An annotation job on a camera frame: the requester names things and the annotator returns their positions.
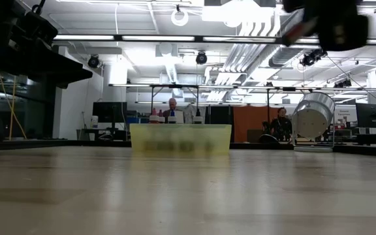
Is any white ring lamp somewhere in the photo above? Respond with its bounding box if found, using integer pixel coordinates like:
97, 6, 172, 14
170, 7, 190, 27

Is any black ceiling spot lamp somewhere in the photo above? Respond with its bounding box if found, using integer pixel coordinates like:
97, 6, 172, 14
300, 48, 328, 68
87, 54, 101, 69
195, 51, 208, 65

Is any black computer monitor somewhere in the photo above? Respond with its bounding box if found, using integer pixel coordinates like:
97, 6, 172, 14
92, 101, 128, 124
355, 103, 376, 129

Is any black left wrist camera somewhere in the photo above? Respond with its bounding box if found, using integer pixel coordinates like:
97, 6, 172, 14
24, 0, 59, 46

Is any white printed sign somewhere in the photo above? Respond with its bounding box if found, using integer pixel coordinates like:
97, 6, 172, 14
336, 106, 358, 124

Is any orange partition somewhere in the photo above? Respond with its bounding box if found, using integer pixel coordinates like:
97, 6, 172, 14
232, 104, 285, 144

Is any yellow extension cord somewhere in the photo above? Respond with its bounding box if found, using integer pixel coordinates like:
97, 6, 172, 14
0, 70, 27, 140
8, 76, 20, 140

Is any LED light bar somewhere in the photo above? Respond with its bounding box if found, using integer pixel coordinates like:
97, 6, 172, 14
52, 33, 376, 46

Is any red-tipped food coloring bottle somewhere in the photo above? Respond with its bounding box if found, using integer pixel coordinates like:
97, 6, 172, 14
148, 108, 160, 125

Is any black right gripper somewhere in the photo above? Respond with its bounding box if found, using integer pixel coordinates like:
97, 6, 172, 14
281, 6, 370, 52

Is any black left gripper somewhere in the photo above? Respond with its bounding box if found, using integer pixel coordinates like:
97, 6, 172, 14
0, 39, 93, 89

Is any yellow translucent plastic bin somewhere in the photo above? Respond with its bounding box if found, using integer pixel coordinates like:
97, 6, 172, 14
129, 123, 233, 155

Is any person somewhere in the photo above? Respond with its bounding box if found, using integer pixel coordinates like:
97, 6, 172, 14
162, 97, 185, 124
269, 107, 293, 142

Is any black office chair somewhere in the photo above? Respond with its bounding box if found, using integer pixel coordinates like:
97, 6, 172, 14
258, 133, 279, 144

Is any black partition panel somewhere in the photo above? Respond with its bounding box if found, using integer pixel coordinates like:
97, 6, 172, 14
206, 104, 234, 125

